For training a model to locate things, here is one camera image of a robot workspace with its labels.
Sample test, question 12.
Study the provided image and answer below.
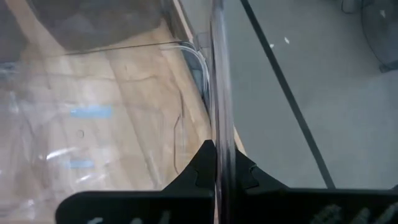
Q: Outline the dark round fan base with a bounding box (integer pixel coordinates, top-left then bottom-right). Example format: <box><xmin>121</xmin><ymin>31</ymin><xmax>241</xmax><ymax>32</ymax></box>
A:
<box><xmin>359</xmin><ymin>0</ymin><xmax>398</xmax><ymax>74</ymax></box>

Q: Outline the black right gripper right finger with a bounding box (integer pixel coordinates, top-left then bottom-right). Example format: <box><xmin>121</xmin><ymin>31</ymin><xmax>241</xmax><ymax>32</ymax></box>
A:
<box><xmin>234</xmin><ymin>148</ymin><xmax>398</xmax><ymax>224</ymax></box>

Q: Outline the clear plastic basket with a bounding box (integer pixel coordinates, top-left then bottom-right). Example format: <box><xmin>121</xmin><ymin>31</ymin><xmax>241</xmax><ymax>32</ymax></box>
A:
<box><xmin>0</xmin><ymin>0</ymin><xmax>238</xmax><ymax>224</ymax></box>

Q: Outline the black floor strip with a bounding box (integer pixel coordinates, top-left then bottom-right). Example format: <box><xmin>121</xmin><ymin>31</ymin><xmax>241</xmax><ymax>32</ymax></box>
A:
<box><xmin>239</xmin><ymin>0</ymin><xmax>336</xmax><ymax>190</ymax></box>

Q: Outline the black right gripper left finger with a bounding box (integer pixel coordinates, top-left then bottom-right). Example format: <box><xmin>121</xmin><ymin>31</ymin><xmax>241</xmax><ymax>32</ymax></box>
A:
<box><xmin>55</xmin><ymin>139</ymin><xmax>217</xmax><ymax>224</ymax></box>

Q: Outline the blue tape strip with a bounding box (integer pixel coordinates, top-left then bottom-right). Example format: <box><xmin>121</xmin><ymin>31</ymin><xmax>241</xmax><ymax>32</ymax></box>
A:
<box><xmin>68</xmin><ymin>159</ymin><xmax>96</xmax><ymax>169</ymax></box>
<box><xmin>70</xmin><ymin>105</ymin><xmax>113</xmax><ymax>119</ymax></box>

